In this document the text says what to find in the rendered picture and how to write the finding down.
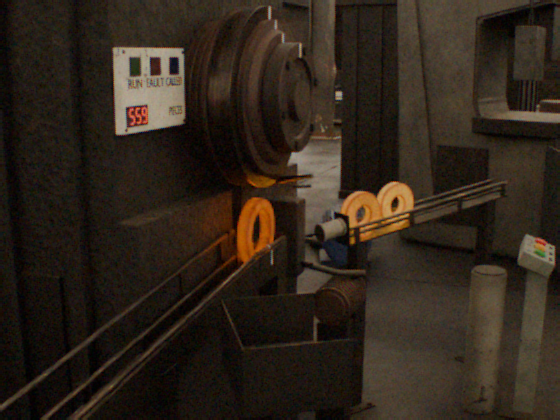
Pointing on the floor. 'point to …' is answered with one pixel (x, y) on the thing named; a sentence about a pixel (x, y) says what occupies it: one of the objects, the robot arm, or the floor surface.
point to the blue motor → (334, 254)
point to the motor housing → (337, 322)
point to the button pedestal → (530, 336)
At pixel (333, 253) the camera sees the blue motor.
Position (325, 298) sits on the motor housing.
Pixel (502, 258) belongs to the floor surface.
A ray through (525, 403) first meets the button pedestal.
